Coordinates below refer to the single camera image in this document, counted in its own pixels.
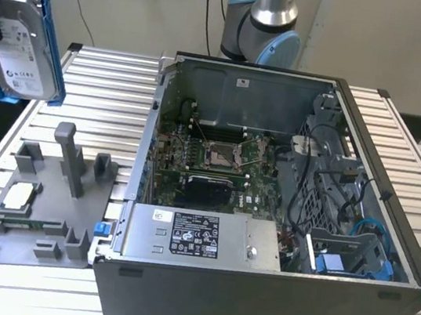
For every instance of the hard disk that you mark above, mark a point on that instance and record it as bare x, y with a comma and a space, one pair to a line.
23, 58

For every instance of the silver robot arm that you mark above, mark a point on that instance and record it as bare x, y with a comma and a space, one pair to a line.
272, 8

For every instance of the grey metal disk bay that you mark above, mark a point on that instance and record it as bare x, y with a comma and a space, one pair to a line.
340, 242

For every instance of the blue empty disk carrier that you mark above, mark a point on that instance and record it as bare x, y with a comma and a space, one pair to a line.
331, 262

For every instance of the silver CPU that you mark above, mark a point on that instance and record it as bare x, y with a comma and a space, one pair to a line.
20, 198

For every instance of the grey plastic parts rack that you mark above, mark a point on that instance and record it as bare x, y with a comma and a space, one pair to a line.
49, 201

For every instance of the green RAM stick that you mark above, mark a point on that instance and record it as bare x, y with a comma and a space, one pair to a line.
26, 223

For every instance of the blue plastic latch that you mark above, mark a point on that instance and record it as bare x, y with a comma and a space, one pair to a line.
101, 228

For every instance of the thin metal locking lever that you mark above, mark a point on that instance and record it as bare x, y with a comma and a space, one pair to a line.
202, 130

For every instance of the black RAM slot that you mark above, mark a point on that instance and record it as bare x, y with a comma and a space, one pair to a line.
218, 133
219, 127
220, 173

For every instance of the silver power supply unit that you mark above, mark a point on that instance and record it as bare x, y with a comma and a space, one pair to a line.
143, 234

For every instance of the CPU socket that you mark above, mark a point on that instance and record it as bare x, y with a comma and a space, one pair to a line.
218, 156

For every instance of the green motherboard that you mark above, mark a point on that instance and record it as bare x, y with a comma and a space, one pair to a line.
262, 181

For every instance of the black open PC case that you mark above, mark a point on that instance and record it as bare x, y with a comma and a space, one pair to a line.
211, 308

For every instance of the grey perforated metal cage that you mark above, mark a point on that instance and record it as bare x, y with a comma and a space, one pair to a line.
306, 203

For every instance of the black box under table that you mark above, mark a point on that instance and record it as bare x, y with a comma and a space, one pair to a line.
417, 129

